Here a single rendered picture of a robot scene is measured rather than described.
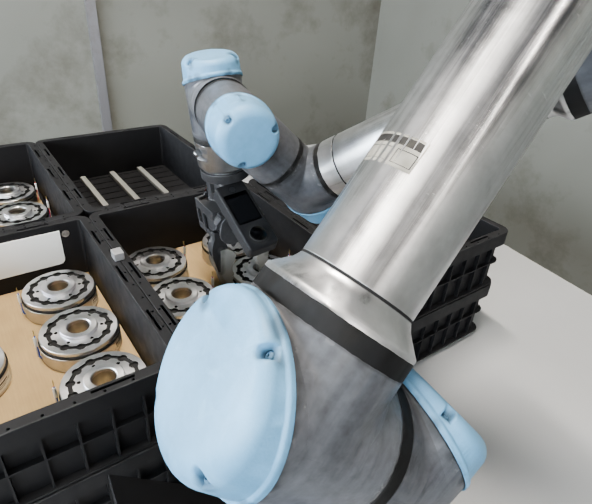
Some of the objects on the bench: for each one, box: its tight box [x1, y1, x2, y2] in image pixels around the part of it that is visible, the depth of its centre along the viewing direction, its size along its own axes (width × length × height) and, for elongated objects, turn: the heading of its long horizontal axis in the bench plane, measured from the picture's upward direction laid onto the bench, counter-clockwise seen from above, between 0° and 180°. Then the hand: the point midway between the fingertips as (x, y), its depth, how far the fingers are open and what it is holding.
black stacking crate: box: [411, 283, 491, 362], centre depth 100 cm, size 40×30×12 cm
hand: (246, 281), depth 81 cm, fingers open, 5 cm apart
